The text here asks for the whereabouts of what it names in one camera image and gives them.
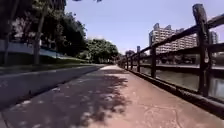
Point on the bushy green tree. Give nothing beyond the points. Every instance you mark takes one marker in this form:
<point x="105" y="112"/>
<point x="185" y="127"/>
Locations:
<point x="100" y="50"/>

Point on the red paved path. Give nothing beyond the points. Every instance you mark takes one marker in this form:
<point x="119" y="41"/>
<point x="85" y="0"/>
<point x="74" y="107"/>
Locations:
<point x="133" y="100"/>

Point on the row of trees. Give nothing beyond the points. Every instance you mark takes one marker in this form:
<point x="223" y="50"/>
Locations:
<point x="66" y="30"/>

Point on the wide apartment building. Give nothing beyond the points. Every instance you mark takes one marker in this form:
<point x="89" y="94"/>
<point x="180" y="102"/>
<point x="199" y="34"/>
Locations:
<point x="166" y="36"/>

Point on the grass strip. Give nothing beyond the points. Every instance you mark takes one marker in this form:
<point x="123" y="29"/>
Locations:
<point x="50" y="67"/>

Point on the river water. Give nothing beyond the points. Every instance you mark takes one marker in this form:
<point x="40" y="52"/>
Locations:
<point x="181" y="80"/>

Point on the dark wooden railing fence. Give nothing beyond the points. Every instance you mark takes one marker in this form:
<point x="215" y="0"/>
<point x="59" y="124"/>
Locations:
<point x="201" y="50"/>

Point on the low grey kerb wall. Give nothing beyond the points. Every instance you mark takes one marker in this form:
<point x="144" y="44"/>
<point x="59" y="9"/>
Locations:
<point x="33" y="86"/>

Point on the pale blue wall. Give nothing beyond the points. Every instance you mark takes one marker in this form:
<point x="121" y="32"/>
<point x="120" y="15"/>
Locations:
<point x="20" y="48"/>

